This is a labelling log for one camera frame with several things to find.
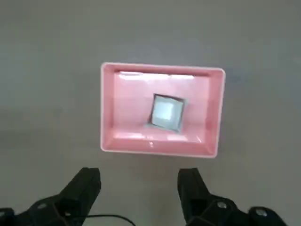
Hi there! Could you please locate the pink plastic tray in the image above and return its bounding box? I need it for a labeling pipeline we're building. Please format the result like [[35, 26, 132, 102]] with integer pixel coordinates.
[[100, 62, 226, 159]]

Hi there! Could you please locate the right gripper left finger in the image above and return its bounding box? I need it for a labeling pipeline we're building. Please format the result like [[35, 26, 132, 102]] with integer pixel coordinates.
[[0, 167, 102, 226]]

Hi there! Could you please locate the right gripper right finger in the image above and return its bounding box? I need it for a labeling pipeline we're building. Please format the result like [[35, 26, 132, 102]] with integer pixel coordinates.
[[177, 167, 289, 226]]

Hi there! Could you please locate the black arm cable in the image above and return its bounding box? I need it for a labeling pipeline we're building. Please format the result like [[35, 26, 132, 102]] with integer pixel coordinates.
[[88, 213, 136, 226]]

